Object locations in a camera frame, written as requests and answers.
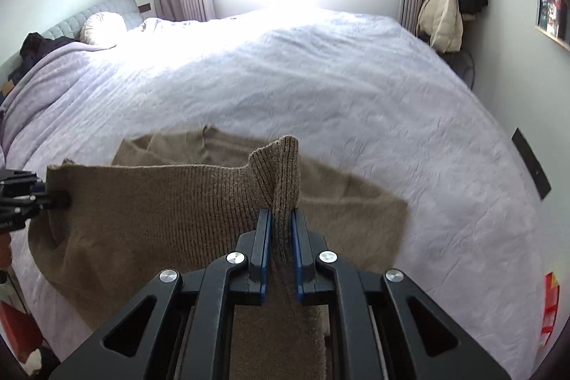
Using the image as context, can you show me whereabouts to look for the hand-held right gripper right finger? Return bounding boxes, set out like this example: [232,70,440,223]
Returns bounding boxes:
[291,208,513,380]

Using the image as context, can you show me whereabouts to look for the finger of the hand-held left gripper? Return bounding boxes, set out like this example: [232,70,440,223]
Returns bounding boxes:
[0,169,72,235]

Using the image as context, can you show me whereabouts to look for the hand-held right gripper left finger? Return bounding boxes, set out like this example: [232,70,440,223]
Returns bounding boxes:
[47,208,273,380]

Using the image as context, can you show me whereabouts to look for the brown knit sweater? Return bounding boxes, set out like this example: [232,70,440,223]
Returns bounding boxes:
[27,125,409,380]

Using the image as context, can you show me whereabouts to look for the red bag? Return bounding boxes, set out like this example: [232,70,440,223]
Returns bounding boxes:
[0,300,43,363]

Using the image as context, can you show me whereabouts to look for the bed with lilac quilt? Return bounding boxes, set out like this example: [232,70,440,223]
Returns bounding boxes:
[0,8,553,380]

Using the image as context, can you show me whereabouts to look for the dark clothing pile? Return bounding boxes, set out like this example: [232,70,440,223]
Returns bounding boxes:
[6,32,78,82]

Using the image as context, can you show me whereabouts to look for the grey padded headboard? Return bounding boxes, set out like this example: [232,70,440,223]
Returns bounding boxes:
[40,0,145,42]

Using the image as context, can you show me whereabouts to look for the white pillow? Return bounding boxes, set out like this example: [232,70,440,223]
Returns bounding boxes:
[80,12,130,47]

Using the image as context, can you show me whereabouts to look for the red and yellow box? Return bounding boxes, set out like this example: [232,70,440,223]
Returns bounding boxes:
[540,271,561,347]

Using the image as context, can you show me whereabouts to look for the cream puffer jacket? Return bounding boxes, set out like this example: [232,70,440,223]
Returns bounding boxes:
[418,0,464,53]

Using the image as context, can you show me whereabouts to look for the dark wall plate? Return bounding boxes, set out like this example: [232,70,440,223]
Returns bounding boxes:
[511,127,551,199]

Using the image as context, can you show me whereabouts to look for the wall poster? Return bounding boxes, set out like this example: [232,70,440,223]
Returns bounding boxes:
[534,0,570,51]

